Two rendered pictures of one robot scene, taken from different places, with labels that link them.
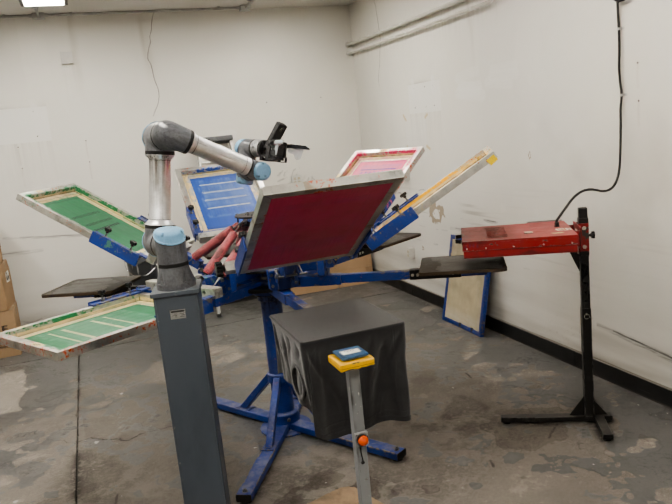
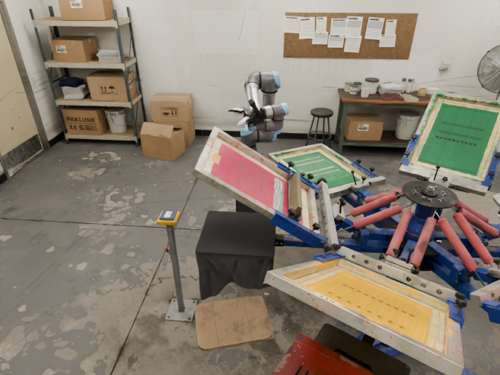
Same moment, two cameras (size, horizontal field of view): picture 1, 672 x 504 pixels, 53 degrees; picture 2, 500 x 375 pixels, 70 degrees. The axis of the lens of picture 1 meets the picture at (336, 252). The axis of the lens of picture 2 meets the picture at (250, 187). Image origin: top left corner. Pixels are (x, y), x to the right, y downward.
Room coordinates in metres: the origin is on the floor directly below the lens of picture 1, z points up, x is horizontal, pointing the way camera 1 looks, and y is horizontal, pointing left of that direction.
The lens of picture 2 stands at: (3.64, -1.63, 2.40)
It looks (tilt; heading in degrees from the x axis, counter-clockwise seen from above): 31 degrees down; 114
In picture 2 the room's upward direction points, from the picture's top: straight up
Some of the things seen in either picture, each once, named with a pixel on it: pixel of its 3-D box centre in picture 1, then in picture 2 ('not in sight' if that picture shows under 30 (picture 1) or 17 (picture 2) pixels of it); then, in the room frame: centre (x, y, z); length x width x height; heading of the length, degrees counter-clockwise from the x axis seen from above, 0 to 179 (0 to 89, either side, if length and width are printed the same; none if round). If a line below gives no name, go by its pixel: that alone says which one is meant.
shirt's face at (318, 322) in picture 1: (333, 318); (239, 231); (2.81, 0.04, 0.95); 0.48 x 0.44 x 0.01; 19
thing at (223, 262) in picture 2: not in sight; (236, 277); (2.88, -0.16, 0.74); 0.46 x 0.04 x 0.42; 19
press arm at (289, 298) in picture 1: (300, 307); (314, 242); (3.28, 0.20, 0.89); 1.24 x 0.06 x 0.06; 19
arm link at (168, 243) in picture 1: (170, 244); (249, 135); (2.61, 0.64, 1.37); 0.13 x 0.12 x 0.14; 31
